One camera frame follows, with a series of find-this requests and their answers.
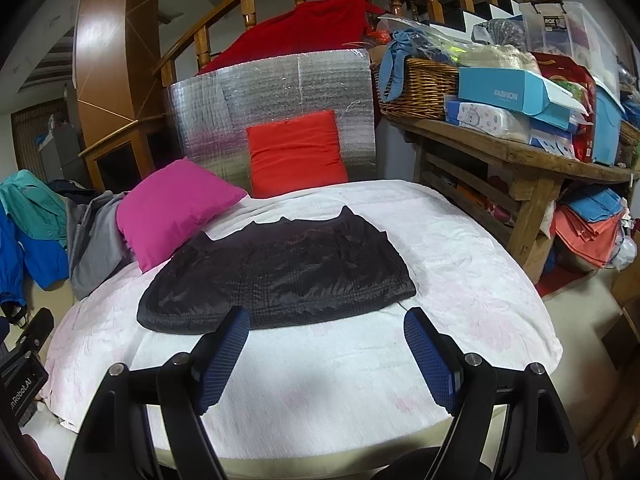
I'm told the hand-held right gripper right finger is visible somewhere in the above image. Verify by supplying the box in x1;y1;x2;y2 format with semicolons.
402;307;586;480

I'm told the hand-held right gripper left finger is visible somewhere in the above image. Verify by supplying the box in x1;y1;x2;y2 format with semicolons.
65;306;251;480

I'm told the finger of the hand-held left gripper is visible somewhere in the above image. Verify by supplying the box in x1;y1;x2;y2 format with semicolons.
0;307;56;356

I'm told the dark puffer jacket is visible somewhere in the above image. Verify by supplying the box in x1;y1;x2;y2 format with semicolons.
136;205;418;337

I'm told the blue and teal jacket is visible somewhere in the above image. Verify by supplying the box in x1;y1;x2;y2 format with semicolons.
0;170;71;311

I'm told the grey garment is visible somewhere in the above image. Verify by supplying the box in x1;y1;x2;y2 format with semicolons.
65;190;138;301

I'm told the white blanket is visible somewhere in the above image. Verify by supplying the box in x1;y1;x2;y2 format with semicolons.
37;179;563;461

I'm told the dark navy garment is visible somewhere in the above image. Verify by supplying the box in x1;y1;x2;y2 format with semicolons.
47;179;96;196

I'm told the pink pillow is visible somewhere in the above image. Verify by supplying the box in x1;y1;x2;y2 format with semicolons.
116;157;249;273

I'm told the grey cabinet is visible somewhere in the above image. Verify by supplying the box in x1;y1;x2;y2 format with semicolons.
37;115;86;181

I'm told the low wooden cabinet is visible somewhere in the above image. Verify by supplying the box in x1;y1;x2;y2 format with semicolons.
80;115;173;193

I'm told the brown lattice door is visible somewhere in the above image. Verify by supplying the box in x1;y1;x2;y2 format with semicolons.
11;105;56;183

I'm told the stack of coral cloths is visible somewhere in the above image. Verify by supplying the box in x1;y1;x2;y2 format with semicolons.
552;205;626;273

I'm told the red pillow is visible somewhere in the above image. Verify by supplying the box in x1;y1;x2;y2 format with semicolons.
246;110;349;200

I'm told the wooden table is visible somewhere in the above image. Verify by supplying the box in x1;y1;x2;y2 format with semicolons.
382;110;640;286

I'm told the blue folded cloth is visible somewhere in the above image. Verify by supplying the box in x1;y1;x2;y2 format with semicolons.
565;185;626;223

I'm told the white printed tissue pack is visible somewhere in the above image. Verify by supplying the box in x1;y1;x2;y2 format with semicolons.
445;101;533;143

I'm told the white blue printed pack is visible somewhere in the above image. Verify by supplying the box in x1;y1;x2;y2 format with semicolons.
529;119;576;159

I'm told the silver foil insulation mat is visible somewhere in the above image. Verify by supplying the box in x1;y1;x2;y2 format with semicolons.
165;49;378;196

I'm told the blue cardboard box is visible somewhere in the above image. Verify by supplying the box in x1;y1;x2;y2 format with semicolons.
457;66;586;131

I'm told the blue plastic bin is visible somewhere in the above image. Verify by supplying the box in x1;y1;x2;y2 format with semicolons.
592;80;626;167

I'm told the brown curved stair panel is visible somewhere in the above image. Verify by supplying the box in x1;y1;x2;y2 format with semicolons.
72;0;173;133

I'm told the small wicker basket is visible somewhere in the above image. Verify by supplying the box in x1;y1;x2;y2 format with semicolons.
619;120;640;168

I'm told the cream fluffy cloth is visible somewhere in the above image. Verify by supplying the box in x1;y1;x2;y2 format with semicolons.
457;45;543;73

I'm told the red printed bag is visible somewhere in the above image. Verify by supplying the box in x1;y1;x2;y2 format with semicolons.
530;52;598;163

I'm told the clear plastic bag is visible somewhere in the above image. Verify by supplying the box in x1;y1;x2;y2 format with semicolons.
377;12;481;53

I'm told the grey dotted cloth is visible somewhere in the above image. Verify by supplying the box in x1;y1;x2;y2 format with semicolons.
485;17;528;53

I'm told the red cloth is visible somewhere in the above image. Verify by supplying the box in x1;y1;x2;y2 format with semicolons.
197;0;388;77

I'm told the clear plastic storage box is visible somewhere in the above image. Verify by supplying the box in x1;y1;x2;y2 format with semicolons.
520;1;621;96

